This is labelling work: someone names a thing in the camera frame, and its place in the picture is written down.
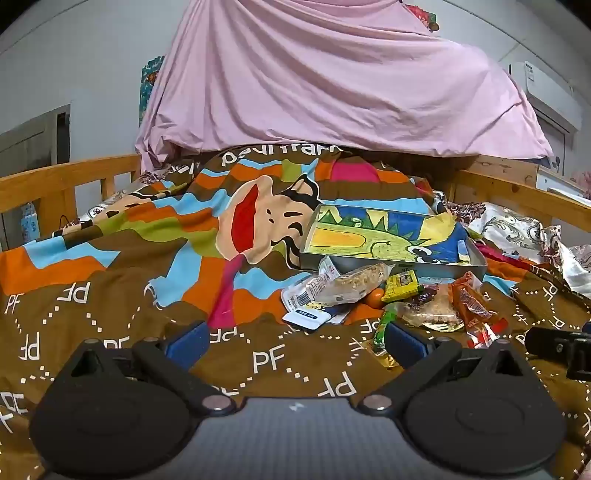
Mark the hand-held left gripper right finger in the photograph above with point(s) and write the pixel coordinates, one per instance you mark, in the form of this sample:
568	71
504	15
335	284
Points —
406	344

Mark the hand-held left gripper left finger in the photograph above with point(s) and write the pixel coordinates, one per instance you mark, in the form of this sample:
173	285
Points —
189	340

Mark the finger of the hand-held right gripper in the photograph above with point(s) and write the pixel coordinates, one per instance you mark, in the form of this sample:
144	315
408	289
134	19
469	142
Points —
547	341

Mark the gold foil packet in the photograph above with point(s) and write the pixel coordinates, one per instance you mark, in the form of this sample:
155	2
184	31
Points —
391	362

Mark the green snack packet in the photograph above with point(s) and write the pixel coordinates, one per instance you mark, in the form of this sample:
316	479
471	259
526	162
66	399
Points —
380	333

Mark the nut bar packet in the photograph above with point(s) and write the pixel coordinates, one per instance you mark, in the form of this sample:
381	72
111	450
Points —
434	316
360	281

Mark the yellow snack packet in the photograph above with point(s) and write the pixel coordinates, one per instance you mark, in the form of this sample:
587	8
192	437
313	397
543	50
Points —
399	285

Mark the orange packet with red end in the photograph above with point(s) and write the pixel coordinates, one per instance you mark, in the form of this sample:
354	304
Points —
471	300

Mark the blue and white snack packet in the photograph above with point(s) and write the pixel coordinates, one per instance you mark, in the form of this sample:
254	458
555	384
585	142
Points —
304	319

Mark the white packet with red print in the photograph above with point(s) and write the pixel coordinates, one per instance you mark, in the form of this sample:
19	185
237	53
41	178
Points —
307	291

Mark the grey tray with dinosaur drawing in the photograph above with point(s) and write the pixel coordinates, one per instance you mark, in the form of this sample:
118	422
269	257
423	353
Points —
369	235

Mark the small orange fruit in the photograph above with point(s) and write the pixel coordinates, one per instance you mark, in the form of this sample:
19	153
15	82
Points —
375	299

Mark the printed cartoon blanket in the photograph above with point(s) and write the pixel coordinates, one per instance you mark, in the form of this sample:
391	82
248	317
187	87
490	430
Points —
115	286

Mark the white floral bedsheet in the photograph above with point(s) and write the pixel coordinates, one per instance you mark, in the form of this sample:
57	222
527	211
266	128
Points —
508	226

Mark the white cabinet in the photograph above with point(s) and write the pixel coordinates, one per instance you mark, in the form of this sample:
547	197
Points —
556	179

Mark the light blue hanging packet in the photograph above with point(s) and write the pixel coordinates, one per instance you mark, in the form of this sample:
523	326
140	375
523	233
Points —
27	226

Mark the white air conditioner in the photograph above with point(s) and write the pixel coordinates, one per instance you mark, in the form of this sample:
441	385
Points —
549	92

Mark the grey door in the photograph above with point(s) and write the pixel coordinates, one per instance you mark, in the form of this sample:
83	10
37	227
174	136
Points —
27	143

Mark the teal floral cloth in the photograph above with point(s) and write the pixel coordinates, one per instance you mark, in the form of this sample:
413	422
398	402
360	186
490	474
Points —
150	87

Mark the pink sheet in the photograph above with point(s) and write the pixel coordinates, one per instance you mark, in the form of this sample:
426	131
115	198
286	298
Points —
323	83

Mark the red floral cloth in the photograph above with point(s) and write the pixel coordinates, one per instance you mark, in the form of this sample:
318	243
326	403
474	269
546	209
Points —
422	16

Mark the wooden bed frame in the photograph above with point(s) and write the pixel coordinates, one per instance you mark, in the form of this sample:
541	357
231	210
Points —
46	184

